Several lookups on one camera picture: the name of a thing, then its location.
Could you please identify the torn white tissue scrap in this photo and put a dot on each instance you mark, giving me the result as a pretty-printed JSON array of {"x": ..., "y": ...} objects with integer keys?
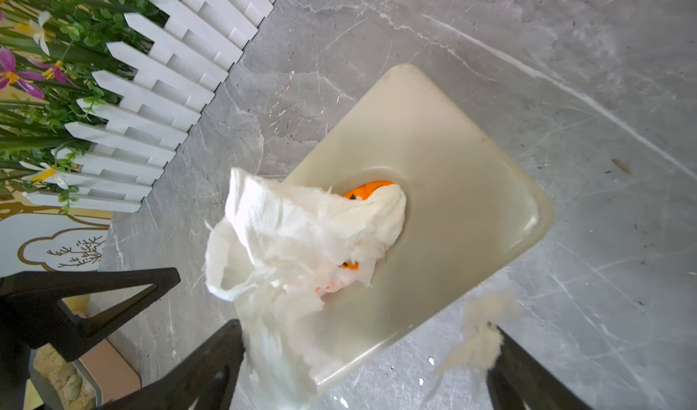
[{"x": 482, "y": 339}]

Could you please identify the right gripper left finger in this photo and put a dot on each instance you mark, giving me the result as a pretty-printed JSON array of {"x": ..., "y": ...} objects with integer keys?
[{"x": 205, "y": 380}]

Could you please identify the white fence flower planter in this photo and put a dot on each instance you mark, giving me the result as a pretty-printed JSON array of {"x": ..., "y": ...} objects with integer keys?
[{"x": 97, "y": 95}]

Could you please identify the sand tray with stones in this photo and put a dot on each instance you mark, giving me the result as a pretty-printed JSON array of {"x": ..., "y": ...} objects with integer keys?
[{"x": 97, "y": 378}]

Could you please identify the beige tissue box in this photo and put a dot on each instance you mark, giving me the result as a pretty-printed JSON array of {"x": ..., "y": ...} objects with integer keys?
[{"x": 471, "y": 210}]

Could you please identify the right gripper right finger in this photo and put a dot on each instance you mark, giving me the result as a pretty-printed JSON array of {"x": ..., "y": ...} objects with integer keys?
[{"x": 518, "y": 381}]

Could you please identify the orange tissue pack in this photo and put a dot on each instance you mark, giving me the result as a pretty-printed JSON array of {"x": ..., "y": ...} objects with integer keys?
[{"x": 276, "y": 253}]

